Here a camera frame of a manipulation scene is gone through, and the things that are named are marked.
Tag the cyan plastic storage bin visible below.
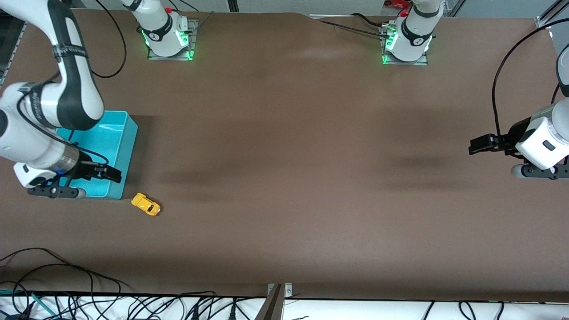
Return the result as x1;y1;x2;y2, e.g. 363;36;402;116
56;110;139;200

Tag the yellow beetle toy car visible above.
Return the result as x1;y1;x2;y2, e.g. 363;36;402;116
131;192;161;217

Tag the thin black right gripper cable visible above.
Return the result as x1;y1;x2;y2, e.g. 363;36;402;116
18;73;109;166

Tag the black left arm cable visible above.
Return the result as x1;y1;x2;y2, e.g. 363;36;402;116
492;20;569;149

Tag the long black table cable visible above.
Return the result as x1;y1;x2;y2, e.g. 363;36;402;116
0;247;72;267
0;263;132;295

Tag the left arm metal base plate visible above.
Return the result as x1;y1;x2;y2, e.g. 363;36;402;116
379;24;429;66

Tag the black looping right arm cable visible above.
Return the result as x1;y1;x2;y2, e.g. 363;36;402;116
91;0;127;79

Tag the aluminium frame profile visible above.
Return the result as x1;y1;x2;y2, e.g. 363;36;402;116
536;0;569;30

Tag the teal cable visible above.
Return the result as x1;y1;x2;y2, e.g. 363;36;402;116
0;289;56;317

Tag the grey table edge rail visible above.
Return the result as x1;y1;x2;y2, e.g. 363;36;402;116
0;20;28;86

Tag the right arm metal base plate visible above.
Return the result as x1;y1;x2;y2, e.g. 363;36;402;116
147;19;199;61

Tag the thick black base cable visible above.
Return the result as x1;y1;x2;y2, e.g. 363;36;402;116
351;12;389;28

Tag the thin black base cable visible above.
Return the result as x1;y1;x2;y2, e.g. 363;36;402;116
318;20;384;37

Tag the grey metal camera pole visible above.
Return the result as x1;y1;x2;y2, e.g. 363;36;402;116
255;284;285;320

